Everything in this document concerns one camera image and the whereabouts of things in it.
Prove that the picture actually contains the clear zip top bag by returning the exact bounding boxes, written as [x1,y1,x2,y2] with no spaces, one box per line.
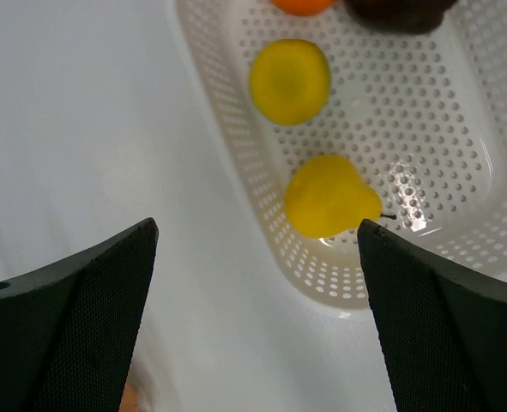
[118,356,155,412]

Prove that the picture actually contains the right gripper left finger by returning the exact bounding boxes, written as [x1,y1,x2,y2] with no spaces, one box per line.
[0,218,158,411]

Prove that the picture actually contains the yellow green lemon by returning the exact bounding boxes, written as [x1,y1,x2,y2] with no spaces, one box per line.
[249,39,331,126]

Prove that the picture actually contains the white perforated basket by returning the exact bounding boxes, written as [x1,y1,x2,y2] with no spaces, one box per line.
[171,1,507,312]

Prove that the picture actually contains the yellow pear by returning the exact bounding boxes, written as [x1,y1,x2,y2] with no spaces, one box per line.
[284,154,397,239]

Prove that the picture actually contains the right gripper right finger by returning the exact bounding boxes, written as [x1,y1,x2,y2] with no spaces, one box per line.
[358,220,507,411]

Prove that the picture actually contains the orange fruit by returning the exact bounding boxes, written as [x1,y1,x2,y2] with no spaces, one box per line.
[270,0,335,17]

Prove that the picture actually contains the dark red apple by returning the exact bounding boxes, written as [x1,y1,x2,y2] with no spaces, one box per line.
[344,0,457,35]

